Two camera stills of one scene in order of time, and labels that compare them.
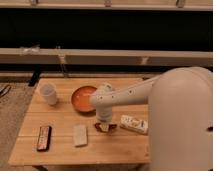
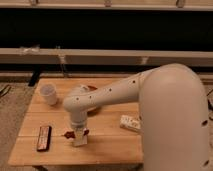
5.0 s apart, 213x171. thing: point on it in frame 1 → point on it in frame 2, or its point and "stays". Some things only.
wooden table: [61, 127] stays
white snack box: [134, 124] stays
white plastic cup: [49, 93] stays
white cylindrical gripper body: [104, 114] → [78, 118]
